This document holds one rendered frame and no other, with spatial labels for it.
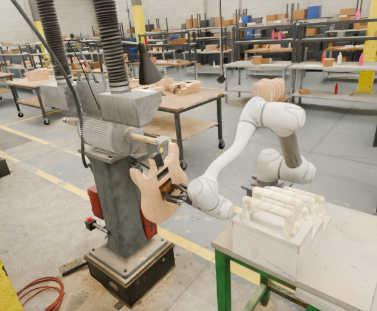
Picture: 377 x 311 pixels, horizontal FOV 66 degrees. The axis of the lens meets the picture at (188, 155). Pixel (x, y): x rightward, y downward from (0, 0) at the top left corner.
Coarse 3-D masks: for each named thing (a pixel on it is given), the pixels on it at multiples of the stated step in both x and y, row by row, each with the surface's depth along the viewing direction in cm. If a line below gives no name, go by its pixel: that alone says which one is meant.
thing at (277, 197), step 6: (258, 192) 114; (264, 192) 112; (270, 192) 111; (270, 198) 111; (276, 198) 109; (282, 198) 108; (288, 198) 107; (294, 198) 106; (288, 204) 107; (294, 204) 105; (300, 204) 104
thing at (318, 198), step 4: (284, 188) 144; (288, 188) 143; (292, 188) 142; (296, 192) 140; (300, 192) 139; (304, 192) 138; (312, 196) 135; (316, 196) 135; (320, 196) 134; (316, 200) 134; (320, 200) 133; (324, 200) 133
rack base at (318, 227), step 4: (316, 220) 123; (320, 220) 123; (316, 224) 121; (320, 224) 121; (316, 228) 119; (320, 228) 122; (312, 232) 117; (316, 232) 117; (320, 232) 123; (312, 236) 114; (316, 236) 118; (320, 236) 125; (312, 240) 114; (316, 240) 120; (312, 244) 116; (316, 244) 121; (312, 248) 117
